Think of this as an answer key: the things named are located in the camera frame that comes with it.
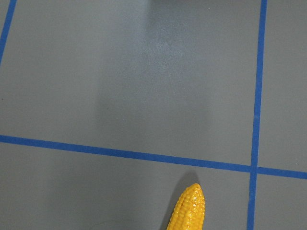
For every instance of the yellow corn cob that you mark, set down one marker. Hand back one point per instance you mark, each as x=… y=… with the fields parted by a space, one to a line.
x=189 y=211

